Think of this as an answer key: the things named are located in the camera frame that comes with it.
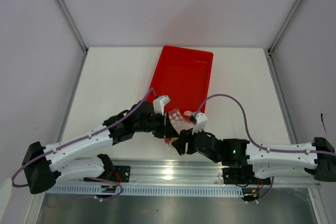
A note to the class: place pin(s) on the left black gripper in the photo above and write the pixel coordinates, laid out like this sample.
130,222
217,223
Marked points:
166,130

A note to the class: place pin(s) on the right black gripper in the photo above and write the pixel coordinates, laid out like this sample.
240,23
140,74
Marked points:
186,137

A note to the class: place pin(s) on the red chili pepper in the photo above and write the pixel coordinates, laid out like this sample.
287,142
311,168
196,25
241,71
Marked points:
169,141

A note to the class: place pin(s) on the clear zip top bag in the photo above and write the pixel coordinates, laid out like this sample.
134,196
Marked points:
179,122

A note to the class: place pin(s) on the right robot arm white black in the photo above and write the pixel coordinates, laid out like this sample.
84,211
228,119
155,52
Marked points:
244,161

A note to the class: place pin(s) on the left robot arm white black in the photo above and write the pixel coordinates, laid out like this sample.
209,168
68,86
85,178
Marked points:
44,166

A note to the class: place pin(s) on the pale egg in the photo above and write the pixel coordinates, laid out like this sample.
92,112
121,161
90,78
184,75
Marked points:
188,113

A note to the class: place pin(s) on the red plastic tray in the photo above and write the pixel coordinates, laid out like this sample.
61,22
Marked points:
183,74

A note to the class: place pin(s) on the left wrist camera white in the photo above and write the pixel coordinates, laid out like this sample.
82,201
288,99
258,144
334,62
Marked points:
159,103

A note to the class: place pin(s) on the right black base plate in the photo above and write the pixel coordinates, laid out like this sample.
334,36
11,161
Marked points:
242,176

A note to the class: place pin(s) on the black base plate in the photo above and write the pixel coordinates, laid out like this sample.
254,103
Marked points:
115,173
242,176

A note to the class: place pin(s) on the aluminium mounting rail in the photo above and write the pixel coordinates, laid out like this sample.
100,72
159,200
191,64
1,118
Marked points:
191,173

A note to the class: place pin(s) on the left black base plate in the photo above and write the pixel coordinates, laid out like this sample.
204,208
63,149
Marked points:
115,173

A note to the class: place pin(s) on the slotted cable duct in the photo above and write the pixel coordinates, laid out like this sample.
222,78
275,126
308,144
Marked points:
145,190

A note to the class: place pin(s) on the left aluminium frame post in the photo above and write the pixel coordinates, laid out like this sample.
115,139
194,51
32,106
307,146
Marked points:
72,25

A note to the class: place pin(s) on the aluminium frame post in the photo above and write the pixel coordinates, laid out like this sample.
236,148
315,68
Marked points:
72,25
295,8

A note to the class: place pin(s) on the right aluminium frame post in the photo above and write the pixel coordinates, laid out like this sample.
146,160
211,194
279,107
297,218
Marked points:
295,8

